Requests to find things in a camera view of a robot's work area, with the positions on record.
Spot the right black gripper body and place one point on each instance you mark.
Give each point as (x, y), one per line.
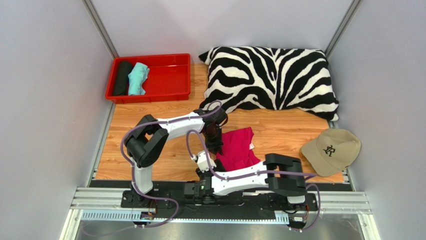
(219, 165)

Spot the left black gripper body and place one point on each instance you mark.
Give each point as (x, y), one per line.
(214, 139)

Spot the magenta t shirt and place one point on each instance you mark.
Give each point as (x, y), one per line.
(236, 152)

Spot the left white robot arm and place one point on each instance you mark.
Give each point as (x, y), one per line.
(142, 145)

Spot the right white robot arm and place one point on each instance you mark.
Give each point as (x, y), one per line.
(280, 174)

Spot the zebra print pillow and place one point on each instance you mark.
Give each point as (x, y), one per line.
(257, 77)

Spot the red plastic tray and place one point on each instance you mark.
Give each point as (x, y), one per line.
(169, 78)

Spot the rolled teal t shirt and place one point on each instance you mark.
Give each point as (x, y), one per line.
(137, 77)

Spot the rolled black t shirt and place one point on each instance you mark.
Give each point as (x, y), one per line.
(122, 70)

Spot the beige baseball cap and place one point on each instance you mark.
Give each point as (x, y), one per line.
(332, 151)

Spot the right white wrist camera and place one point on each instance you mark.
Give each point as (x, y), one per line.
(203, 160)

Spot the aluminium frame rail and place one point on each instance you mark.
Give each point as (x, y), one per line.
(94, 212)

